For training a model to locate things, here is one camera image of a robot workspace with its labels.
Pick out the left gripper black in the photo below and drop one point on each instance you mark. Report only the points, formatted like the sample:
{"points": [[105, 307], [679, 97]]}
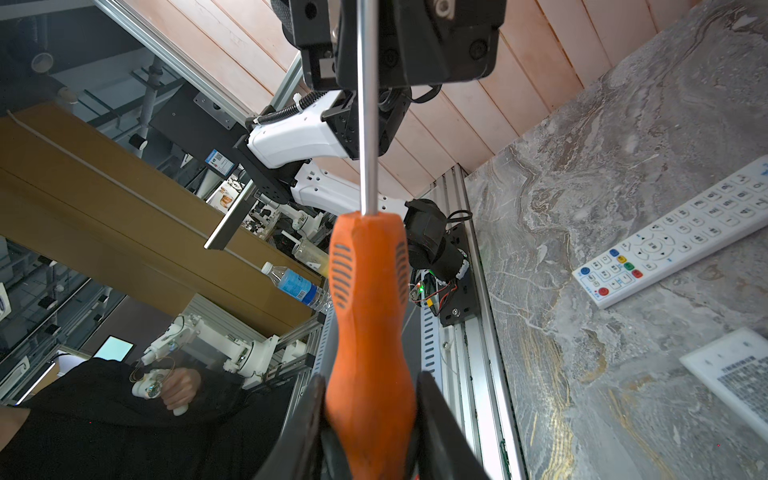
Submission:
{"points": [[420, 42]]}

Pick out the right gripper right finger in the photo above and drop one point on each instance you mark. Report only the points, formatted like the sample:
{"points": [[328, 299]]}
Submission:
{"points": [[443, 451]]}

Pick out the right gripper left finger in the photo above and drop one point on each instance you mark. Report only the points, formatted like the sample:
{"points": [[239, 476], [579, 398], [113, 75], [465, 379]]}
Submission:
{"points": [[298, 453]]}

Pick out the orange handled screwdriver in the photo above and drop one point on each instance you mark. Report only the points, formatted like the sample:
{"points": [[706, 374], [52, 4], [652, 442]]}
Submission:
{"points": [[370, 399]]}

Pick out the white remote control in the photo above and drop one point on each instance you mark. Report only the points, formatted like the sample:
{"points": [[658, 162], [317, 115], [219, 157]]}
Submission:
{"points": [[734, 368], [730, 210]]}

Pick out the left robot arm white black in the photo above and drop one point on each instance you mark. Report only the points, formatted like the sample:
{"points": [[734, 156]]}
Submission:
{"points": [[324, 123]]}

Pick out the operator hand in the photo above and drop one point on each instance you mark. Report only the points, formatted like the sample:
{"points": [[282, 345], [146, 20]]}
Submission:
{"points": [[180, 388]]}

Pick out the plastic water bottle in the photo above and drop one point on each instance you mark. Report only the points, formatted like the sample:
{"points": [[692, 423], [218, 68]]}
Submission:
{"points": [[299, 288]]}

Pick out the black clothed operator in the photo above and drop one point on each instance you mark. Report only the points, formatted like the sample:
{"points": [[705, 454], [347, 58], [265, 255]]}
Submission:
{"points": [[89, 425]]}

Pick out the brown wooden desk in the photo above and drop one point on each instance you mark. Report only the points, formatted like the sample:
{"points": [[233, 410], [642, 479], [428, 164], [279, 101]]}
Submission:
{"points": [[75, 196]]}

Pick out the aluminium front rail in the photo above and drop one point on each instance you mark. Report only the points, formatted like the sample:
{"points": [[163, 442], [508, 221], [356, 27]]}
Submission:
{"points": [[460, 347]]}

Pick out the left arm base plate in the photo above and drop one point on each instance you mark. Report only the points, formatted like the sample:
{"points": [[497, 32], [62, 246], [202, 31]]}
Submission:
{"points": [[450, 286]]}

